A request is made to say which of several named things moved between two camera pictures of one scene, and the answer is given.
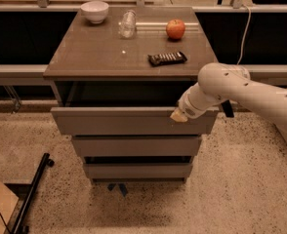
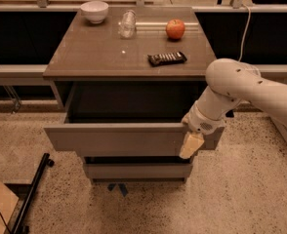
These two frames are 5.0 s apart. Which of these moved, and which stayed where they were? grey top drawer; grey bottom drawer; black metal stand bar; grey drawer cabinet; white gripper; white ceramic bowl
Moved: grey top drawer; white gripper
Stayed: black metal stand bar; white ceramic bowl; grey bottom drawer; grey drawer cabinet
